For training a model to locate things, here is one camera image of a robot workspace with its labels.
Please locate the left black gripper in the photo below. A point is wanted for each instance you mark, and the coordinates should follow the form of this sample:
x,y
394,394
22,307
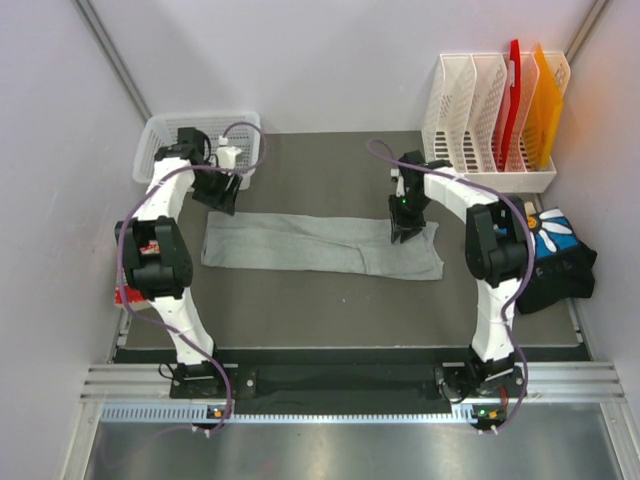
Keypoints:
x,y
220,197

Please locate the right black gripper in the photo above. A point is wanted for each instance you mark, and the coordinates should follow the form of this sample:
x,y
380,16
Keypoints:
x,y
414,226

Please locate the grey t-shirt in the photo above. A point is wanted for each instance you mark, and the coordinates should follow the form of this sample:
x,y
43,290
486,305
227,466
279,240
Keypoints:
x,y
286,242

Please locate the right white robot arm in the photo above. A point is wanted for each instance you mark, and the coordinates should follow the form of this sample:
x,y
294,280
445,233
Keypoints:
x,y
498,254

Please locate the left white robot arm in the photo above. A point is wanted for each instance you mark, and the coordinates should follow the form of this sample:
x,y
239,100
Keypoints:
x,y
155,260

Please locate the white perforated plastic basket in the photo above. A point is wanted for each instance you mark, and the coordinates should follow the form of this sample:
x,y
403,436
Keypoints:
x,y
162,130

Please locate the beige folded t-shirt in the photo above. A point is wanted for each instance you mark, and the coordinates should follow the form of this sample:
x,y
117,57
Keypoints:
x,y
529,208

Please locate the white file organizer rack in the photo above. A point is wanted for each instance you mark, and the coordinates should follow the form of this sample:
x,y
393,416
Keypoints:
x,y
466,109

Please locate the red illustrated book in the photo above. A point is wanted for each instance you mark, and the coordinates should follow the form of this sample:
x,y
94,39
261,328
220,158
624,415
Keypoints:
x,y
136,300

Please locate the black daisy print t-shirt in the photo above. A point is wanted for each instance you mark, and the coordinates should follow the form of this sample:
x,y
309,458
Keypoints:
x,y
563,263

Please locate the orange plastic folder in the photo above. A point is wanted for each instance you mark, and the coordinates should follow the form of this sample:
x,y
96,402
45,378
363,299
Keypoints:
x,y
545,109

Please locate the red plastic folder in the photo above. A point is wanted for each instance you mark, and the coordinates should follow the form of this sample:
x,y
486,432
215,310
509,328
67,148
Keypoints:
x,y
514,96

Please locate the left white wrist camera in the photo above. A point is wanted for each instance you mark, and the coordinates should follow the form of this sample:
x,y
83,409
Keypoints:
x,y
226,155

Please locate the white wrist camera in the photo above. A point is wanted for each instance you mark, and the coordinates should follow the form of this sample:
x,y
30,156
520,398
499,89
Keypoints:
x,y
226,155
398,179

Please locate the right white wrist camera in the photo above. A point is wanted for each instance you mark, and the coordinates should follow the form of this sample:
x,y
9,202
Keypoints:
x,y
398,179

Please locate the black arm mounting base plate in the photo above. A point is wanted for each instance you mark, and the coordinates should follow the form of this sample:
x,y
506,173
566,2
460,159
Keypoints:
x,y
329,386

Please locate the white slotted cable duct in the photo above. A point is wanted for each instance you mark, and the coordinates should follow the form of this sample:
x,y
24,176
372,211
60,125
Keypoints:
x,y
210,415

